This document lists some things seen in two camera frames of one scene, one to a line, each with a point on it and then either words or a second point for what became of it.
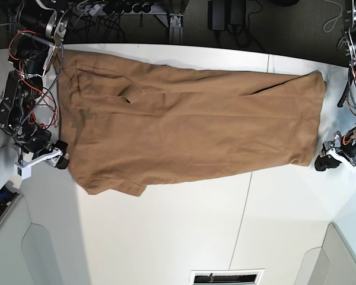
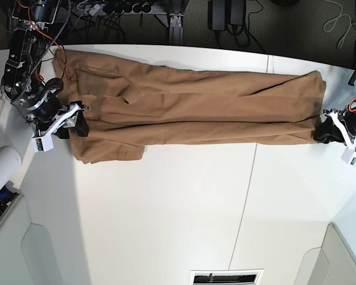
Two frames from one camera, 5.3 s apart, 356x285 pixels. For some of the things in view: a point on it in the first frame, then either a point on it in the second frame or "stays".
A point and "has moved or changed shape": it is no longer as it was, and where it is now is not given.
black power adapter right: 238,12 stays
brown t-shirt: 128,126 has moved or changed shape
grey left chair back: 21,252 stays
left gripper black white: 34,148 to 67,117
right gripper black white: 350,149 to 352,122
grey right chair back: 334,263 stays
